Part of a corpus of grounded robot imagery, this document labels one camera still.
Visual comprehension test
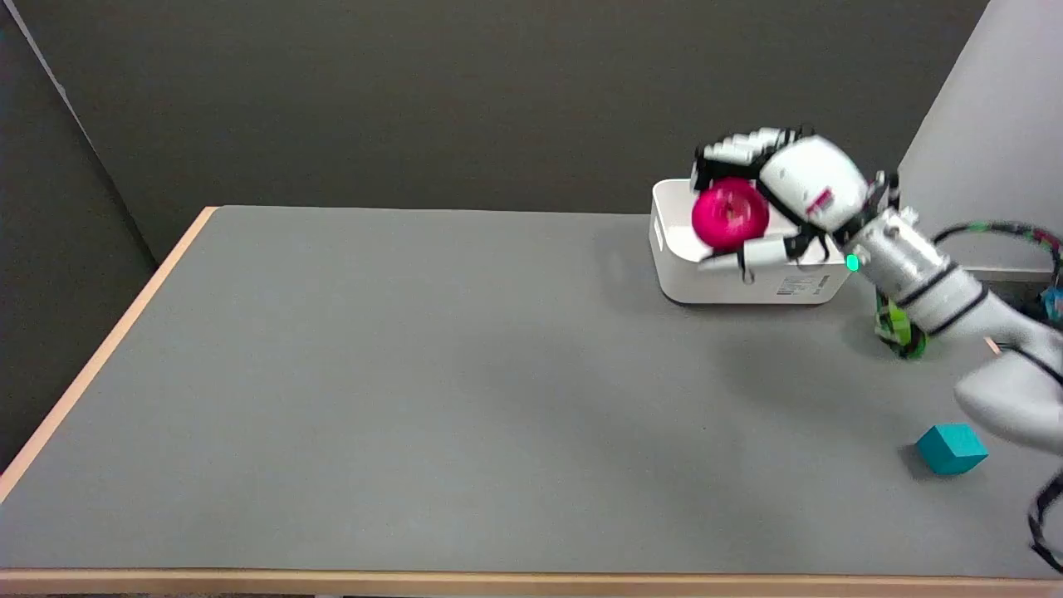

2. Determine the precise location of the pink round toy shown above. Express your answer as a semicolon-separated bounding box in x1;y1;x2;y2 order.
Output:
692;177;771;252

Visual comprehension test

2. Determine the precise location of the white plastic box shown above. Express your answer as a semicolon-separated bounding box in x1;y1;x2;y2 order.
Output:
649;179;855;306

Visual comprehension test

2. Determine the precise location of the teal cube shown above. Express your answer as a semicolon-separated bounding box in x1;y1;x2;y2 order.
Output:
915;424;989;476

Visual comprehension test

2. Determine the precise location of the green toy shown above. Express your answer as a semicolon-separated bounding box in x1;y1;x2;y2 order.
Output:
874;293;928;360

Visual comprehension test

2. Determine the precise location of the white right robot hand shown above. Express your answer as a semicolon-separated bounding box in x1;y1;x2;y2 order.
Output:
691;126;899;284

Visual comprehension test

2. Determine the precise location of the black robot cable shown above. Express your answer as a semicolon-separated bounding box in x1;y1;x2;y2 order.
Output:
1028;470;1063;574
932;221;1063;292

